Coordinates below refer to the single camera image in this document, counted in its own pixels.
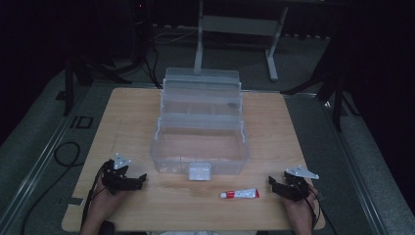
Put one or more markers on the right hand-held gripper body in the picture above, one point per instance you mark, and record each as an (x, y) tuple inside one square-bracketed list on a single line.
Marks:
[(297, 186)]

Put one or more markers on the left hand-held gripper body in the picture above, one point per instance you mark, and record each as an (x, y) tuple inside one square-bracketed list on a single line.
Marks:
[(118, 178)]

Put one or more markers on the person's right hand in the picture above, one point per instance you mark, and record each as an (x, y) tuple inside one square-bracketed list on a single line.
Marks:
[(300, 212)]

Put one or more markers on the person's left hand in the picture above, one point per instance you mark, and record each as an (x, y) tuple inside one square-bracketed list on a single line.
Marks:
[(106, 205)]

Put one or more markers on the white and red tube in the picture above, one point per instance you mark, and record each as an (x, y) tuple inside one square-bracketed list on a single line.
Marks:
[(240, 194)]

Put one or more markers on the clear plastic tiered storage box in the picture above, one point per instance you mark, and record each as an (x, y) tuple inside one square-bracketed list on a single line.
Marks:
[(199, 127)]

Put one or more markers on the black tripod stand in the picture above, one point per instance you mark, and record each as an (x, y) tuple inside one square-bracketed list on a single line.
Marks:
[(81, 71), (332, 84)]

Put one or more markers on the white metal desk frame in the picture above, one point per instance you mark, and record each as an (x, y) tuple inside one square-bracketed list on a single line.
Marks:
[(241, 26)]

